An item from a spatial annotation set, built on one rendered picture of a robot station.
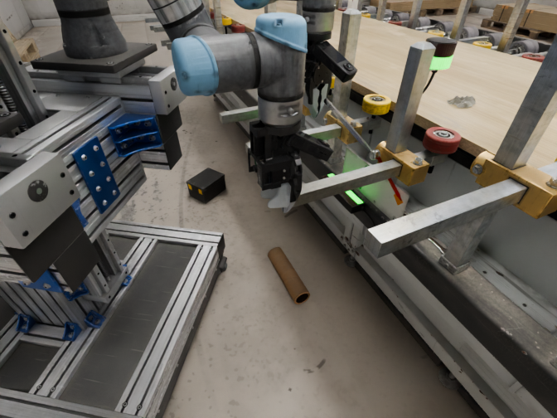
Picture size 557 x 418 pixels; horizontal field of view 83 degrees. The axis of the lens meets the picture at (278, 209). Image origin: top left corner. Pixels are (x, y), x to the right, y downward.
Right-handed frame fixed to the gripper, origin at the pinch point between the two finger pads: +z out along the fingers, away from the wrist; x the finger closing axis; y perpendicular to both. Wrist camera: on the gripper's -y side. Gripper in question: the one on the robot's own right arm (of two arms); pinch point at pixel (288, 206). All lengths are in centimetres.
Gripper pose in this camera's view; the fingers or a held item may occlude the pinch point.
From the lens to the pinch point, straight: 67.4
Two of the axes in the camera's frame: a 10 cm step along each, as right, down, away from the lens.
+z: -0.1, 7.7, 6.4
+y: -9.1, 2.6, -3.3
